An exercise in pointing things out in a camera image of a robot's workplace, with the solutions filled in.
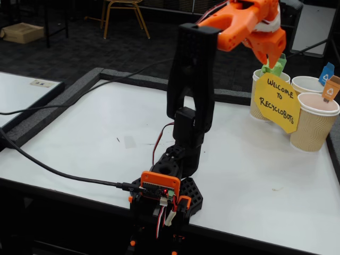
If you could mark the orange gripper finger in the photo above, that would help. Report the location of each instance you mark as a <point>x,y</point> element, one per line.
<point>273,61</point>
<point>261,57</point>

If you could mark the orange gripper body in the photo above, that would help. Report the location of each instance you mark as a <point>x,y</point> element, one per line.
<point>276,43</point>

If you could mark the green paper rubbish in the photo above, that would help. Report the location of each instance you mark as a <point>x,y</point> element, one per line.
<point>276,70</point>

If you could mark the black honeycomb robot base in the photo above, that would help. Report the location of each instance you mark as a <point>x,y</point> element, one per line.
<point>194,194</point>

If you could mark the black and orange robot arm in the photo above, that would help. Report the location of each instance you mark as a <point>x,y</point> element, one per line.
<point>191,79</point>

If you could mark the green recycling bin label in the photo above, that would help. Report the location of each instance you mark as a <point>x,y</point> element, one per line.
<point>283,60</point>

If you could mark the white tape wrap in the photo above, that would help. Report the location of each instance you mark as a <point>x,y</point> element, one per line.
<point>265,27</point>

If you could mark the paper cup with blue label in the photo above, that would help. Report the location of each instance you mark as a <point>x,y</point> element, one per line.
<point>308,83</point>

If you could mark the yellow welcome recyclobots sign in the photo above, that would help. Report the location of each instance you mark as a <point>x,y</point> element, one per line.
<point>277,106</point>

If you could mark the paper cup with green label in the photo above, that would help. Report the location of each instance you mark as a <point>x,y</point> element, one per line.
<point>255,109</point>

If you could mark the blue recycling bin label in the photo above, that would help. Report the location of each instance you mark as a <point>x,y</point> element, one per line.
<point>325,74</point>

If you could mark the orange recycling bin label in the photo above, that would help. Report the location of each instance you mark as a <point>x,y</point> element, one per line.
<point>332,90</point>

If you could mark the paper cup with orange label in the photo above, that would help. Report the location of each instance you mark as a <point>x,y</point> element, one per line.
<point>313,127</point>

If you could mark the short grey foam border strip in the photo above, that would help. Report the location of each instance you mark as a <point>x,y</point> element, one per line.
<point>335,148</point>

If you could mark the long grey foam border strip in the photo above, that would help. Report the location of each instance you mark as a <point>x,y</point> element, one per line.
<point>127,77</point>

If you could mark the chair with golden legs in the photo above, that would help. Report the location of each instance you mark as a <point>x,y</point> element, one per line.
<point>107,16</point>

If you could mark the orange controller board case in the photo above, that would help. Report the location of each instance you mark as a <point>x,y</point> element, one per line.
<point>148,178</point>

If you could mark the black metal table leg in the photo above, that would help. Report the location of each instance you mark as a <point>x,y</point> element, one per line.
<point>47,24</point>

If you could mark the small paper sticker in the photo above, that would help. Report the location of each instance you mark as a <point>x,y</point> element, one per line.
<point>42,83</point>

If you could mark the cardboard box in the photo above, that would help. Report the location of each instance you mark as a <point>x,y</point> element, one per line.
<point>22,33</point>

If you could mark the white board with dark frame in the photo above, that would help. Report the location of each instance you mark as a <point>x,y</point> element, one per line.
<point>313,26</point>

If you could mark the white table with black frame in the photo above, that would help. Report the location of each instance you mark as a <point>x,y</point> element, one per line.
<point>18,98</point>

